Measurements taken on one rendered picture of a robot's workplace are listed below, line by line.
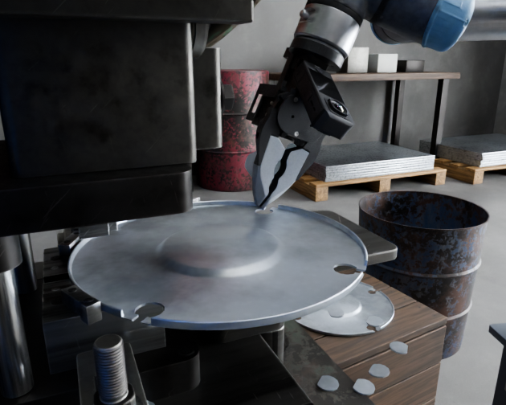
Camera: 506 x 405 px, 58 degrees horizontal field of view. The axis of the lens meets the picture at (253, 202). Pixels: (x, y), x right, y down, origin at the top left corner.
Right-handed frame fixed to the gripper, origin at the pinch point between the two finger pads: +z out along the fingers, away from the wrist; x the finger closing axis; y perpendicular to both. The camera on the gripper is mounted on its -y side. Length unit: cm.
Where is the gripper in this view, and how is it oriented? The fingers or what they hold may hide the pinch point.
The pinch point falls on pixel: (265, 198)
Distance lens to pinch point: 58.3
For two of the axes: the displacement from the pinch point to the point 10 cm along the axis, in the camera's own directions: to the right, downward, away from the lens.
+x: -8.2, -2.9, -5.0
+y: -4.3, -2.7, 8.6
